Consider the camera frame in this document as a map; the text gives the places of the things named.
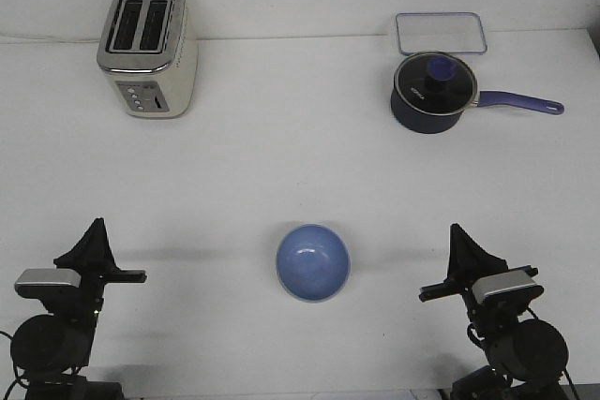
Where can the cream and steel toaster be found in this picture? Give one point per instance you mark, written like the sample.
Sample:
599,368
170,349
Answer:
149,56

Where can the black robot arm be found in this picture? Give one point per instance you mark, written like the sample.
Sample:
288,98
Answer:
48,351
526,358

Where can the clear plastic container blue rim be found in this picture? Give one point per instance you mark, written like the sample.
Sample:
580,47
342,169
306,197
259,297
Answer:
450,32

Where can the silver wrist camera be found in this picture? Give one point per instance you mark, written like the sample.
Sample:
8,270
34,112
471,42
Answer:
515,288
46,283

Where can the glass pot lid blue knob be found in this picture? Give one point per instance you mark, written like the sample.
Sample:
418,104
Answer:
436,83

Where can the dark blue saucepan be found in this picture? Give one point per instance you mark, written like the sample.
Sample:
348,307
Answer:
431,124

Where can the blue bowl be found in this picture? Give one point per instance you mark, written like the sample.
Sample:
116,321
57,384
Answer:
312,263

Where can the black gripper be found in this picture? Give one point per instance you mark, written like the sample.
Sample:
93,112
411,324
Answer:
78,298
468,262

